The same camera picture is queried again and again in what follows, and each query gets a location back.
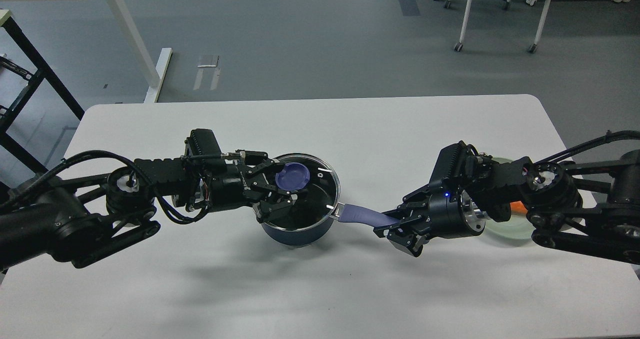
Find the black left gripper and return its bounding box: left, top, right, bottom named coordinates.
left=206, top=150, right=309, bottom=228

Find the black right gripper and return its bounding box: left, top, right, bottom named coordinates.
left=373, top=184, right=487, bottom=258

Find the glass lid with blue knob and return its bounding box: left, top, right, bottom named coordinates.
left=254, top=153, right=340, bottom=232

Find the blue saucepan with handle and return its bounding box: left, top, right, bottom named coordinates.
left=256, top=153, right=401, bottom=247

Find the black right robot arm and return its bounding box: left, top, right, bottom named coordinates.
left=374, top=131, right=640, bottom=265

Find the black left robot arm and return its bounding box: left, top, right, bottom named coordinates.
left=0, top=128, right=311, bottom=272

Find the clear glass plate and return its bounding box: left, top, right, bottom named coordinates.
left=482, top=156, right=534, bottom=242

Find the orange toy carrot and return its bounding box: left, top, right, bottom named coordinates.
left=510, top=201, right=528, bottom=216

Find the black metal rack frame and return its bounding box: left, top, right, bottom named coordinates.
left=0, top=9, right=85, bottom=173

